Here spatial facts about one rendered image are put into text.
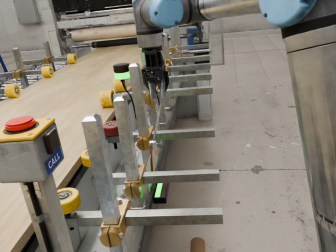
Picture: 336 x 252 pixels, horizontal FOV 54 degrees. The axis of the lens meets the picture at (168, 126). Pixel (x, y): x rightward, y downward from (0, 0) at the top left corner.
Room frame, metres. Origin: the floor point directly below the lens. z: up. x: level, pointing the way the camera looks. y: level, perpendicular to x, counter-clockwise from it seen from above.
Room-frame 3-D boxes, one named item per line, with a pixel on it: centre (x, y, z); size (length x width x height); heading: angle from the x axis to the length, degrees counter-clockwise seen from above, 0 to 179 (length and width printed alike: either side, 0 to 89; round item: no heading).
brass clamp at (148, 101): (1.46, 0.06, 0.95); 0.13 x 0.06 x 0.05; 172
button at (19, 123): (0.44, 0.21, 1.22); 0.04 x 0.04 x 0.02
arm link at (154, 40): (1.14, 0.02, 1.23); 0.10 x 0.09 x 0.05; 82
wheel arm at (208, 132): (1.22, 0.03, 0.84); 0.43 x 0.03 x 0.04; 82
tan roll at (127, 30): (3.60, 0.30, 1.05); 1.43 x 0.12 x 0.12; 82
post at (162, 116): (1.69, 0.03, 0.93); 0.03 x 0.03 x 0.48; 82
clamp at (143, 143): (1.21, 0.10, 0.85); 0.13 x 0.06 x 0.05; 172
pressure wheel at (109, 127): (1.25, 0.23, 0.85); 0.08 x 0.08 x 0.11
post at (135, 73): (1.19, 0.10, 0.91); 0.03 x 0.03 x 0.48; 82
